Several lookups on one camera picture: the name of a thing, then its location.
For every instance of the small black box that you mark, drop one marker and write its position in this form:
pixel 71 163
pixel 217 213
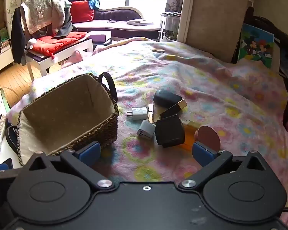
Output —
pixel 9 163

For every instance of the red pillow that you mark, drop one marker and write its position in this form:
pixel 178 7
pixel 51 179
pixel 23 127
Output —
pixel 82 12

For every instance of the black jacket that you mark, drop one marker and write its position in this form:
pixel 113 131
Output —
pixel 18 36

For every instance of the beige knitted garment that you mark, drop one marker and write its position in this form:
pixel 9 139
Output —
pixel 38 9

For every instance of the black square box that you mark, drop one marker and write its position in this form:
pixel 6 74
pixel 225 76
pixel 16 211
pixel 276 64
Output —
pixel 170 131

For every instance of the black oval case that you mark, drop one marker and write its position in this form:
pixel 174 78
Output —
pixel 166 98

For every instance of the pink fleece cloth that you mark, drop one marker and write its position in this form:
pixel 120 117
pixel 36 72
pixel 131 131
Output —
pixel 73 58

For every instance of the purple chaise sofa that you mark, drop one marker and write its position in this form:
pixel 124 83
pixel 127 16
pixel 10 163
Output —
pixel 120 16

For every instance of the book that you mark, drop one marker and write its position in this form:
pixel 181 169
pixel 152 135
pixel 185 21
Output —
pixel 140 22

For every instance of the cartoon picture board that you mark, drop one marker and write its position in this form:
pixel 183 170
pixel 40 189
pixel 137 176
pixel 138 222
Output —
pixel 255 45

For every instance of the red seat cushion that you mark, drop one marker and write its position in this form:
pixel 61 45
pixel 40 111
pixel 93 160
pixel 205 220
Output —
pixel 55 43

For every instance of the grey remote control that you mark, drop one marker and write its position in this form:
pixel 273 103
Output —
pixel 0 134

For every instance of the dark grey garment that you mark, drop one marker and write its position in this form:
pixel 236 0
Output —
pixel 67 24

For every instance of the floral fleece blanket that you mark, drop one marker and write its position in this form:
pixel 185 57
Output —
pixel 206 81

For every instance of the purple ottoman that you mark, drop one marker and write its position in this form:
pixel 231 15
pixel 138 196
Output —
pixel 99 37

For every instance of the white charger plug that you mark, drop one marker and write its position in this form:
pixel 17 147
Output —
pixel 139 113

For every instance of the white low table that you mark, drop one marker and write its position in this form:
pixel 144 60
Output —
pixel 62 54

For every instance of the white plush toy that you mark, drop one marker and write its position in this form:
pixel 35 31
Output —
pixel 31 43

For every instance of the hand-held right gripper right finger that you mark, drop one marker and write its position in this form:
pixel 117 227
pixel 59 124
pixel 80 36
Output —
pixel 202 154

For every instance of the brown woven basket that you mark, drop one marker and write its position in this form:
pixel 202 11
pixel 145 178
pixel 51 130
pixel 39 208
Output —
pixel 62 115

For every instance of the white squeeze bottle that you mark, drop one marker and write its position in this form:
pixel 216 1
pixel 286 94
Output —
pixel 162 37

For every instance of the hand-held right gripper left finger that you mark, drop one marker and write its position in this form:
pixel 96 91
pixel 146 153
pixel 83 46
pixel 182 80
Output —
pixel 88 152

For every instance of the orange transparent case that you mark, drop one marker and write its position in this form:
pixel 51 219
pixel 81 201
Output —
pixel 189 137

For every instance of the white television cabinet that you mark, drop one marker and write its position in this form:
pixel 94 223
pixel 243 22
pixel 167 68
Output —
pixel 0 62

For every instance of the grey white plug adapter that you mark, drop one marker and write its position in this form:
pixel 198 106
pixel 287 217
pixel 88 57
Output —
pixel 146 129

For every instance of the small round wooden disc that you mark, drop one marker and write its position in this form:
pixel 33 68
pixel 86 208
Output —
pixel 158 50

